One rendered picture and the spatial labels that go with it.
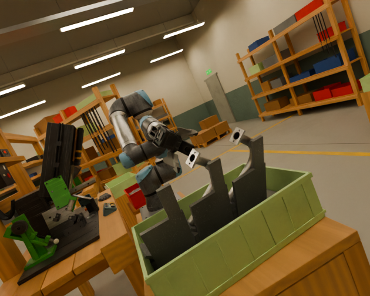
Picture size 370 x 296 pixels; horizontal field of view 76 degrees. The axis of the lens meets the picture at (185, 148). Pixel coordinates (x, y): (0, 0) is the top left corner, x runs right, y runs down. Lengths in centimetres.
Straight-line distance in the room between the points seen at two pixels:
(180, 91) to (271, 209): 1084
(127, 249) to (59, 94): 1002
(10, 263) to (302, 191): 153
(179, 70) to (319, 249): 1122
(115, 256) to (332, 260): 90
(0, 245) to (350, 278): 161
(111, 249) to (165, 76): 1056
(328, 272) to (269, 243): 17
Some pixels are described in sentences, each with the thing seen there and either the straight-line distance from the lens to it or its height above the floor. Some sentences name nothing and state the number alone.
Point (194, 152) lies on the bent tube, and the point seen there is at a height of 118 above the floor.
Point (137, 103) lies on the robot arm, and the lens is 132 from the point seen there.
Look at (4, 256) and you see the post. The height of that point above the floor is 100.
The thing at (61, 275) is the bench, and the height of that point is 88.
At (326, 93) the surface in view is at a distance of 603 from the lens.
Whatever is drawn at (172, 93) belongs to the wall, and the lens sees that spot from 1136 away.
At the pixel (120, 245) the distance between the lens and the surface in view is 126.
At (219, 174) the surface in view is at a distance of 78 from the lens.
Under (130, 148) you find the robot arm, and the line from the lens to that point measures 105.
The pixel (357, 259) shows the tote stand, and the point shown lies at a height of 71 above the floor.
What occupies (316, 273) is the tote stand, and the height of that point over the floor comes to 74.
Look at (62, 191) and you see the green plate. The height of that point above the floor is 116.
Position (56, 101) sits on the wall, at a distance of 1097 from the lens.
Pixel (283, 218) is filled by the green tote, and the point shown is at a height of 87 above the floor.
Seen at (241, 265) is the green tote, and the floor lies 83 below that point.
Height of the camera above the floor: 132
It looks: 8 degrees down
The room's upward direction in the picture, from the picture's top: 25 degrees counter-clockwise
